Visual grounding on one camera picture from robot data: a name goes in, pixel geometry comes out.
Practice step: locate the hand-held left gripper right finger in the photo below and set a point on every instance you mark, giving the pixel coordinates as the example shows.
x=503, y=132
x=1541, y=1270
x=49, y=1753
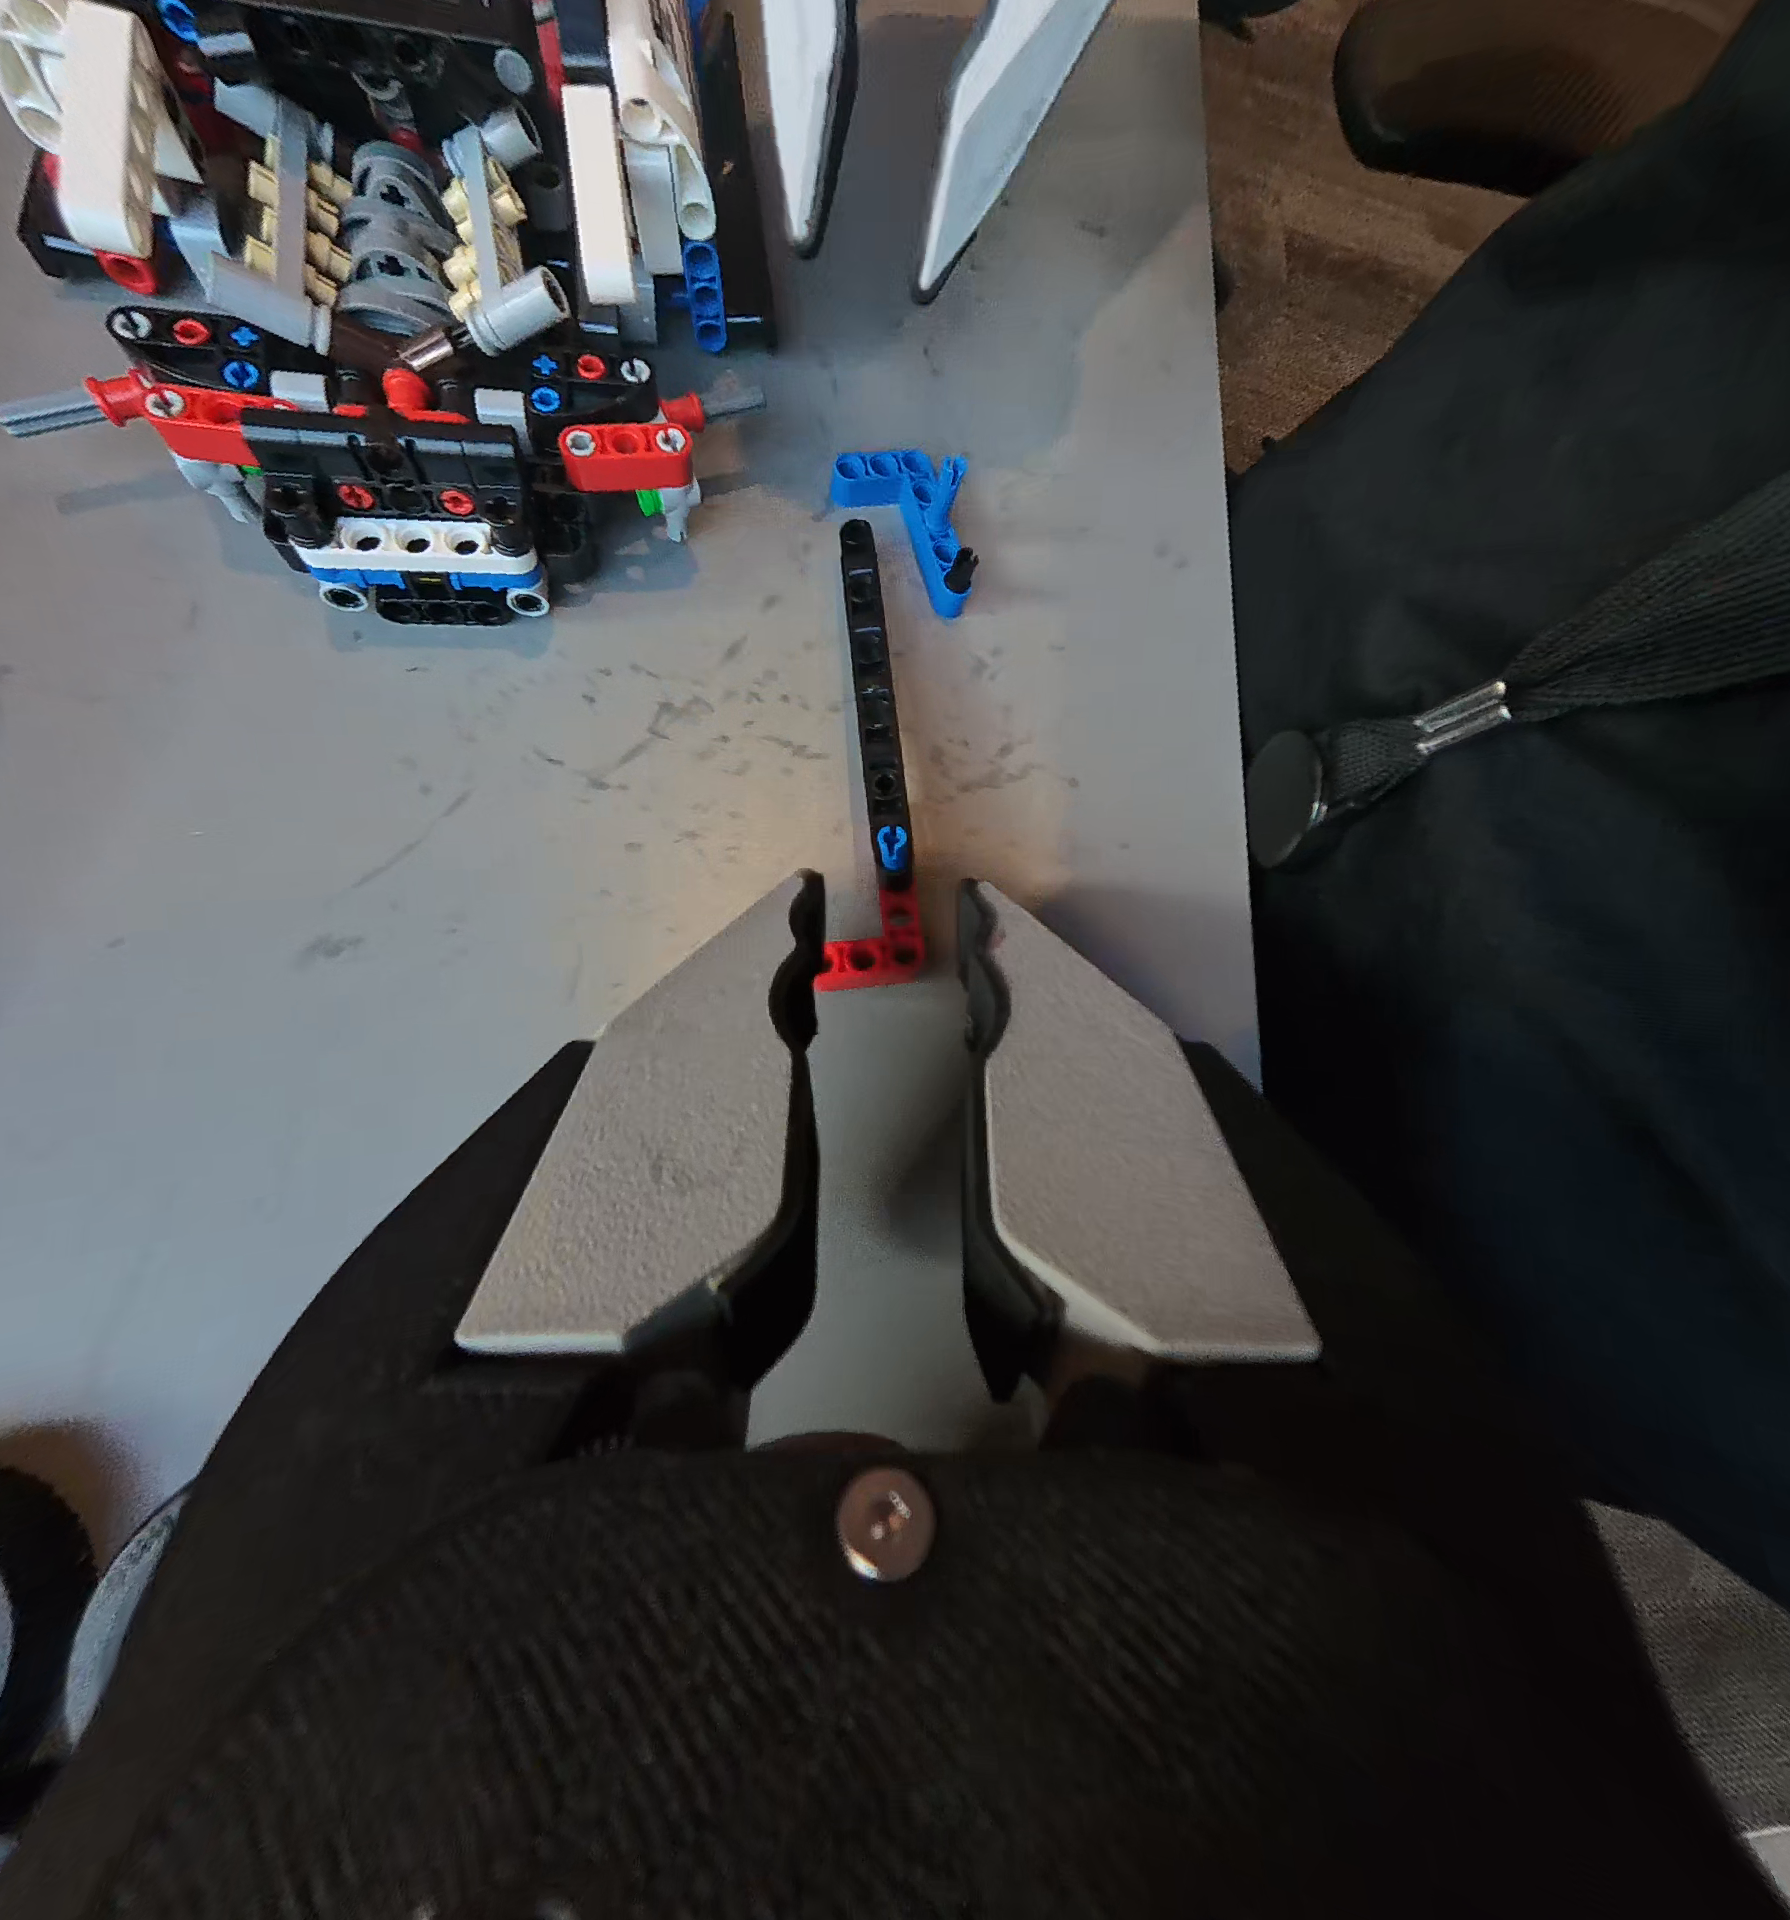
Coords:
x=1134, y=1184

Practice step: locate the blue angled brick beam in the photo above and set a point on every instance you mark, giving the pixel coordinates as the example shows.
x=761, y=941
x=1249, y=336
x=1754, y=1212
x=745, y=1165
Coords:
x=873, y=482

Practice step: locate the red angled brick beam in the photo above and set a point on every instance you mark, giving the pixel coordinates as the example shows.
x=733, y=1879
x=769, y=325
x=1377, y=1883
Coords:
x=903, y=936

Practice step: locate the grey chair seat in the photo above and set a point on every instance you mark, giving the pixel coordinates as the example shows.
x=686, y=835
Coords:
x=1734, y=1680

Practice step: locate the long black brick beam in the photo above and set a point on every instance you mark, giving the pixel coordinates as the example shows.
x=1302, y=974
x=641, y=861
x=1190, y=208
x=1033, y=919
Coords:
x=873, y=675

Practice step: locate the round black badge reel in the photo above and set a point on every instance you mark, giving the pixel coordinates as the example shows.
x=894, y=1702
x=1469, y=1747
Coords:
x=1294, y=803

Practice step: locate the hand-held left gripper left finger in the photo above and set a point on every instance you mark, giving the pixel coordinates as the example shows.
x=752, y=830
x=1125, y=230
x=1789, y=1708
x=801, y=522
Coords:
x=653, y=1184

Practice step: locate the person's dark trousers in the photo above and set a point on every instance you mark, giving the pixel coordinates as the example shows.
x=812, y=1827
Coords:
x=1510, y=1200

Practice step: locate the toy brick race car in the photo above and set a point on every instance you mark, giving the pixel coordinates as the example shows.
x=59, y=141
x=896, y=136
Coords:
x=386, y=226

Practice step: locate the person's black jacket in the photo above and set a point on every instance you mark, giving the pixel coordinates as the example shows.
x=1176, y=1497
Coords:
x=1510, y=450

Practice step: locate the small blue connector pin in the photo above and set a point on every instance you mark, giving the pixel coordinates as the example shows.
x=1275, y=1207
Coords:
x=896, y=849

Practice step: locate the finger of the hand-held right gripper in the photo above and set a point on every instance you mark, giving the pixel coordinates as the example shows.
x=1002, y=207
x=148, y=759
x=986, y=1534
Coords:
x=1014, y=89
x=812, y=89

